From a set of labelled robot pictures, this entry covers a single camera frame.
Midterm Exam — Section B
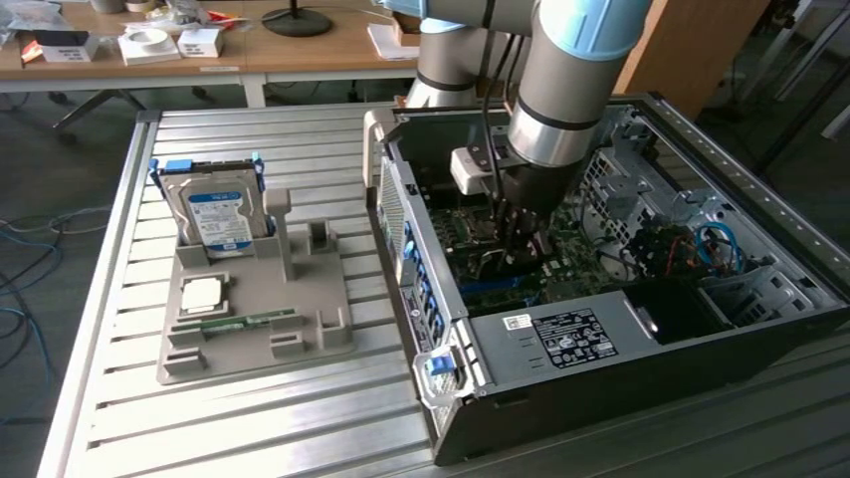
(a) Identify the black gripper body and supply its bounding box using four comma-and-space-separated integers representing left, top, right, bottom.
494, 151, 590, 223

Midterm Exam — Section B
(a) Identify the black Nvidia graphics card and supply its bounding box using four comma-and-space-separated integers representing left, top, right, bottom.
463, 243, 557, 281

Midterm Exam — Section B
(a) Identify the metal CPU socket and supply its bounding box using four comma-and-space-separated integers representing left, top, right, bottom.
460, 207, 499, 241

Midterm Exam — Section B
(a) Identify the green motherboard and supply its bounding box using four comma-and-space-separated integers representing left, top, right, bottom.
424, 183, 639, 320

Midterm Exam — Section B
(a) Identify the blue expansion slot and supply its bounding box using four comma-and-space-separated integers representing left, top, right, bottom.
458, 278, 532, 296

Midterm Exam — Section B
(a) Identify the silver perforated metal cage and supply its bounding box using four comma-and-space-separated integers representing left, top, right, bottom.
578, 144, 673, 250

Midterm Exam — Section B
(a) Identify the grey power supply unit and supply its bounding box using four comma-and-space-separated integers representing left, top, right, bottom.
463, 291, 659, 387

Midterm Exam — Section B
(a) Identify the black open PC case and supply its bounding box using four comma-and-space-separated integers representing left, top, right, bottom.
363, 92, 850, 467

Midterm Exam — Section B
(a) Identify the white paper booklet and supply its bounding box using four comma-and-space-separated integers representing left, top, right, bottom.
367, 22, 423, 62

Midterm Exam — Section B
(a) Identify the wooden cabinet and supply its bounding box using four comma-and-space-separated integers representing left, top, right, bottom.
607, 0, 775, 120

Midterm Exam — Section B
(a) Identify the silver metal disk bay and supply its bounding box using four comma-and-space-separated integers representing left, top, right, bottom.
697, 263, 822, 333

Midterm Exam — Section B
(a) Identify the brown cardboard box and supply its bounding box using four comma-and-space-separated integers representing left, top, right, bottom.
391, 8, 424, 36

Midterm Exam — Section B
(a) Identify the grey parts rack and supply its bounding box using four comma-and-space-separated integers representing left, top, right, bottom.
155, 186, 360, 387

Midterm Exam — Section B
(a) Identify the hard disk in blue carrier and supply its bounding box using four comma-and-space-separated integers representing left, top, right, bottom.
146, 152, 278, 260

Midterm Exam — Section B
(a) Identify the wooden desk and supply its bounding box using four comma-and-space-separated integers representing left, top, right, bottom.
0, 0, 610, 109

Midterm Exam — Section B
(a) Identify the green RAM stick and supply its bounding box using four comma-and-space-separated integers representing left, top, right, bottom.
196, 309, 298, 336

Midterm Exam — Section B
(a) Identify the silver CPU chip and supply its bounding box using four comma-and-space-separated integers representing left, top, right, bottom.
179, 278, 231, 316

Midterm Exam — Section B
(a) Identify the black round stand base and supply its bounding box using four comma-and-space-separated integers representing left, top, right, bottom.
260, 0, 334, 39

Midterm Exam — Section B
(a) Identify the white labelled box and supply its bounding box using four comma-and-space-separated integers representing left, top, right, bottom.
175, 27, 226, 59

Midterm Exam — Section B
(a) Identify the white open cardboard box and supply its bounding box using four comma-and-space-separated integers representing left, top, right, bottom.
118, 27, 182, 67

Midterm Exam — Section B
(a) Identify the crumpled white packaging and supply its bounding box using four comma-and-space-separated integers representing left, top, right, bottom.
142, 0, 208, 36

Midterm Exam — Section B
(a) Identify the grey metal furniture leg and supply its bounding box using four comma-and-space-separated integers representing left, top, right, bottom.
51, 88, 147, 145

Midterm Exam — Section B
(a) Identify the white tape roll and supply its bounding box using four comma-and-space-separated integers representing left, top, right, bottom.
126, 28, 167, 49

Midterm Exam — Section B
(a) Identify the white box with black inside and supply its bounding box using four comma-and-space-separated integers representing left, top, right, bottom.
31, 29, 101, 64

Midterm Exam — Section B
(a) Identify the clear plastic bag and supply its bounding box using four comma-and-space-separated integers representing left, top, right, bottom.
0, 0, 65, 34

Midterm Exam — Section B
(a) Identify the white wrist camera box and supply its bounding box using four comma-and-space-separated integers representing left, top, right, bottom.
448, 145, 507, 196

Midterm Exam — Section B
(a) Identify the black camera cable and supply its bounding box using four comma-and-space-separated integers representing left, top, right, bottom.
478, 27, 532, 200

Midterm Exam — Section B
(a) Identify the black orange wire bundle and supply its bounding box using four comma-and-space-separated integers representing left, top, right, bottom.
623, 223, 709, 280

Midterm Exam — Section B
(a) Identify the blue disk wire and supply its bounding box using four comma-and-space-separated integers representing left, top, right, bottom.
694, 221, 745, 275

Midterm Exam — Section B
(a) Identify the white floor cable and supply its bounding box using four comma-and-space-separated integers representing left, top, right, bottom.
0, 206, 112, 235

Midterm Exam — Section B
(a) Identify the blue floor cable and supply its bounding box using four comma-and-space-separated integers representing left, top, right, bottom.
0, 218, 68, 424

